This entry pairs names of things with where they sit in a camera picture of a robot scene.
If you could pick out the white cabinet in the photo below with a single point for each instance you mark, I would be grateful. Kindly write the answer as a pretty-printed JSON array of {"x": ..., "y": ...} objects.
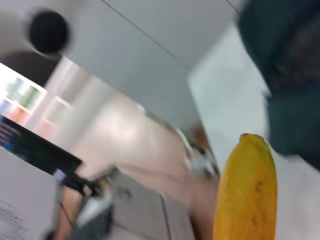
[{"x": 140, "y": 205}]

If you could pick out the black computer monitor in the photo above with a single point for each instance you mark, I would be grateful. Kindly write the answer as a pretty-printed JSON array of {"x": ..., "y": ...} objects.
[{"x": 37, "y": 155}]

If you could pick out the dark teal insulated lunch bag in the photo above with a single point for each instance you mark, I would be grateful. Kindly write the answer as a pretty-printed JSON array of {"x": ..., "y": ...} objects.
[{"x": 287, "y": 62}]

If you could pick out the yellow banana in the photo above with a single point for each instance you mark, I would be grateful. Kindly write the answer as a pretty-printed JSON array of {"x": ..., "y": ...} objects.
[{"x": 247, "y": 195}]

